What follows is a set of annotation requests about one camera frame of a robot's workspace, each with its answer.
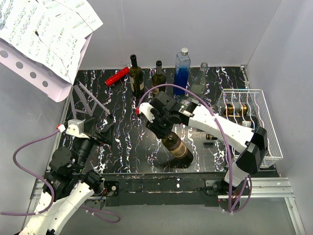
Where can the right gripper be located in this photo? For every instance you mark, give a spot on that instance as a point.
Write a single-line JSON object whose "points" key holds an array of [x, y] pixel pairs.
{"points": [[153, 127]]}

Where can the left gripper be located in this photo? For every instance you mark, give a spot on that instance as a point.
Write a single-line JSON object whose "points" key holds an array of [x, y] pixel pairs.
{"points": [[106, 133]]}

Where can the dark green wine bottle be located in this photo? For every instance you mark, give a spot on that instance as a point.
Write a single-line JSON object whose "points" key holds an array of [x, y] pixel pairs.
{"points": [[158, 78]]}

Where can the clear glass bottle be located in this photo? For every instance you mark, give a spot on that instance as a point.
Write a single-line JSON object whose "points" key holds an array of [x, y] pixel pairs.
{"points": [[198, 86]]}

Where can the dark wine bottle white label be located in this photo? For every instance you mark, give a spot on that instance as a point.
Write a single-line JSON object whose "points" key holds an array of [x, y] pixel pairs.
{"points": [[136, 78]]}

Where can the blue square glass bottle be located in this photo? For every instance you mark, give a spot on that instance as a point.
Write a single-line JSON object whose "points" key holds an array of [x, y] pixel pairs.
{"points": [[182, 68]]}

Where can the red glitter microphone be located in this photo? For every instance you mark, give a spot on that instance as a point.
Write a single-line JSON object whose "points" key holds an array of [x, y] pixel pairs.
{"points": [[118, 76]]}

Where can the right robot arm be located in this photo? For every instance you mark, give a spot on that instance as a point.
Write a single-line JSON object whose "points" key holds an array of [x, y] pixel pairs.
{"points": [[163, 112]]}

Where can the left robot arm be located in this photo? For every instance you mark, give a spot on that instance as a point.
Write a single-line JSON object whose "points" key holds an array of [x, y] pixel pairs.
{"points": [[70, 186]]}

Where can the lilac music stand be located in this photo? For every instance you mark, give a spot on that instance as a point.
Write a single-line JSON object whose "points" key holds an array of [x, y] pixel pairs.
{"points": [[47, 81]]}

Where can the sheet music pages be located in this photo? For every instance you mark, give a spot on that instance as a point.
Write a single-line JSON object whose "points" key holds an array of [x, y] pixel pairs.
{"points": [[51, 32]]}

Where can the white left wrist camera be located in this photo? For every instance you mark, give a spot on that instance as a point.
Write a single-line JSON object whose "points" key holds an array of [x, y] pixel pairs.
{"points": [[74, 128]]}

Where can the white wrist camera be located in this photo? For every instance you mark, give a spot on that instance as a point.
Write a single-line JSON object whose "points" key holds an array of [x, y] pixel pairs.
{"points": [[147, 110], [74, 128]]}

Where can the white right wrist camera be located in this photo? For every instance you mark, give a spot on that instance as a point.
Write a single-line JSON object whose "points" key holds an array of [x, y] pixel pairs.
{"points": [[147, 110]]}

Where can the white wire wine rack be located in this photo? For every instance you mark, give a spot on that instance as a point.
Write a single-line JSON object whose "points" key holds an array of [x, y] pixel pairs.
{"points": [[259, 113]]}

